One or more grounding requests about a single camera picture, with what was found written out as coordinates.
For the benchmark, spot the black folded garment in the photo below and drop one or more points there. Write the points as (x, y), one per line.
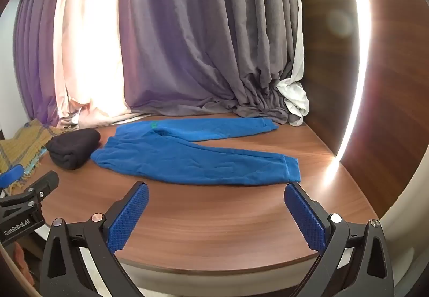
(73, 149)

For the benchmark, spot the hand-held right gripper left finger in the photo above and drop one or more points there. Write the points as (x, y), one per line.
(129, 216)

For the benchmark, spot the purple grey garment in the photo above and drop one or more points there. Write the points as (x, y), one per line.
(201, 32)

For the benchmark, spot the blue fleece pants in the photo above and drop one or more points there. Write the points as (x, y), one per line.
(167, 156)

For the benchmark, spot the purple grey curtain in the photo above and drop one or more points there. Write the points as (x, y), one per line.
(37, 65)

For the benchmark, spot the yellow plaid fringed blanket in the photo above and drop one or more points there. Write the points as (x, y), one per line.
(23, 143)

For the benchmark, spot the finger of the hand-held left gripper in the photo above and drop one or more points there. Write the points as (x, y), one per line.
(11, 175)
(43, 183)

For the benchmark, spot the person's left hand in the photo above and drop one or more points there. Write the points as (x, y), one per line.
(21, 260)

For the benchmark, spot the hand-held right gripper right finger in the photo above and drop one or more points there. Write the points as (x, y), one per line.
(306, 220)

